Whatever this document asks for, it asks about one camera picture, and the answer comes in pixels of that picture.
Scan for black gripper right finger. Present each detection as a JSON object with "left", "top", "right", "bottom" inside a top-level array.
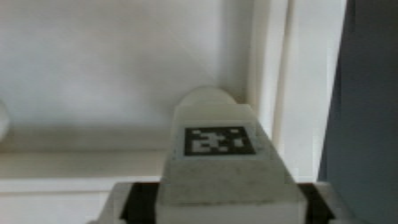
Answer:
[{"left": 299, "top": 182, "right": 355, "bottom": 224}]

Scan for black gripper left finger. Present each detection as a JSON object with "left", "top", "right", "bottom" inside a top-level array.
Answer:
[{"left": 87, "top": 182, "right": 160, "bottom": 224}]

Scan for white table leg with tag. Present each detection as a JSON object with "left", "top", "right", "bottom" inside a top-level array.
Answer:
[{"left": 155, "top": 87, "right": 308, "bottom": 224}]

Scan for white square tabletop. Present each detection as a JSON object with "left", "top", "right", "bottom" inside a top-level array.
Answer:
[{"left": 0, "top": 0, "right": 348, "bottom": 224}]

